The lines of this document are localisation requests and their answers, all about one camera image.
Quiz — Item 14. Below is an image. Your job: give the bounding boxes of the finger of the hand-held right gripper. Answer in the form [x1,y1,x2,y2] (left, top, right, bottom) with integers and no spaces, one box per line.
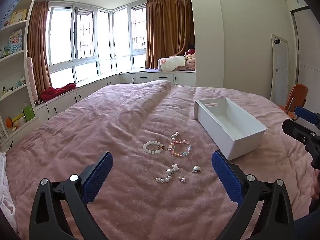
[282,119,320,153]
[294,106,320,124]

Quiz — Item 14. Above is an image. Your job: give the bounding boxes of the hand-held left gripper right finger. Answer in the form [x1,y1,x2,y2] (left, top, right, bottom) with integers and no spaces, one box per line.
[211,150,294,240]

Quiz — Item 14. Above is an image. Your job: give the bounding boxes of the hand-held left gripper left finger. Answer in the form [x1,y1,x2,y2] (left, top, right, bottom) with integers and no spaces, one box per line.
[29,151,114,240]

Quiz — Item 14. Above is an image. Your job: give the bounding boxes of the colourful bead bracelet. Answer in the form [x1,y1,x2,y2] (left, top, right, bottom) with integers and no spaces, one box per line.
[167,140,192,157]

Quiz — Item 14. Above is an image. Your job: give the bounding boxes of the white storage box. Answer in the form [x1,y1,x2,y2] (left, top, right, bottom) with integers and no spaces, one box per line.
[193,97,269,161]

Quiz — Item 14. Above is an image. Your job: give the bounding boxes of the white bead bracelet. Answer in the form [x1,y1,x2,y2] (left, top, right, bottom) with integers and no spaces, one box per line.
[142,140,164,155]

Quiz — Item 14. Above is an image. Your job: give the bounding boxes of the person's right hand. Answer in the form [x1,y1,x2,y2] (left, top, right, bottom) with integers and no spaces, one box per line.
[310,168,320,207]

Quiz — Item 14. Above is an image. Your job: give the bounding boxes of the orange chair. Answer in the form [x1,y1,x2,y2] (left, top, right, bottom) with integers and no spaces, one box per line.
[278,84,309,118]

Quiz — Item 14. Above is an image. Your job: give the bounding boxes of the pink blanket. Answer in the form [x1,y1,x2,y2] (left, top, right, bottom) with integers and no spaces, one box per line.
[5,80,313,240]

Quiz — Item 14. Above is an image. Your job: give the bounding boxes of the white leaning board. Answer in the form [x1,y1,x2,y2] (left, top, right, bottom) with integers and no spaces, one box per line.
[270,33,290,103]

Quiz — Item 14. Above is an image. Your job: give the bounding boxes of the dark framed door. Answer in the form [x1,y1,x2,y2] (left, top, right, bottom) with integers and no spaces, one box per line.
[290,6,320,87]

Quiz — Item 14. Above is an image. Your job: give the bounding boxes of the person's dark clothing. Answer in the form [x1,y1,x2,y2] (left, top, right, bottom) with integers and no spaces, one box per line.
[294,211,320,240]

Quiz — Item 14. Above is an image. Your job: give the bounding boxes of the white cloth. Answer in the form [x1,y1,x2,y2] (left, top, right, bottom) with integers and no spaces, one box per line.
[0,152,18,232]

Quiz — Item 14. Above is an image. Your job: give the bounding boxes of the green box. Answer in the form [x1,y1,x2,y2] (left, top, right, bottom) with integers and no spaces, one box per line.
[22,105,36,121]

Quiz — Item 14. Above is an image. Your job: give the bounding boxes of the red cloth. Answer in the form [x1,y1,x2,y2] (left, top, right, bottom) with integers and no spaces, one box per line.
[40,83,77,102]

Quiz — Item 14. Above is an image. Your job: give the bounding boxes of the white window seat cabinets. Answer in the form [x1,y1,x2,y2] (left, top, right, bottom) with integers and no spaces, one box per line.
[35,71,197,120]

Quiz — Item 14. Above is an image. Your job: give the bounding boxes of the pink upright panel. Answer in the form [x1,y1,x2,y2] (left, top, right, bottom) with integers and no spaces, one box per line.
[26,56,38,105]

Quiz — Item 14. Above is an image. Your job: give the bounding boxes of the pile of plush toys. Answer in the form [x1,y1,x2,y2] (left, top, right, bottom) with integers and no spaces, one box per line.
[184,49,197,71]

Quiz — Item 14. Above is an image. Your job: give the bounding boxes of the white roll pillow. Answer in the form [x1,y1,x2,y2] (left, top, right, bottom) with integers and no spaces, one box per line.
[157,56,186,72]

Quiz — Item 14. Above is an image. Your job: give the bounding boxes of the white shelf unit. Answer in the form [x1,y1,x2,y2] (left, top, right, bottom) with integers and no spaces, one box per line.
[0,0,42,140]

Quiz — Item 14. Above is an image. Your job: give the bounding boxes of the white framed bay window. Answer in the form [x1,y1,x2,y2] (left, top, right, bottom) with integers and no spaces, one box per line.
[47,4,148,83]

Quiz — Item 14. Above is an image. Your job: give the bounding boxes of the brown curtain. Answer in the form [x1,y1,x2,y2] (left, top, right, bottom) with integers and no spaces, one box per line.
[146,0,195,70]
[27,1,52,96]

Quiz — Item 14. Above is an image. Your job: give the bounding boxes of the colourful flower toy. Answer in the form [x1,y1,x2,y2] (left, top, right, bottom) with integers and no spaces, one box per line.
[9,30,24,55]

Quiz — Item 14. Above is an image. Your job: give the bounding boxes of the yellow framed picture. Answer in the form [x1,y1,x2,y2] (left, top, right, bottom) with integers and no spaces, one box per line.
[10,9,27,25]

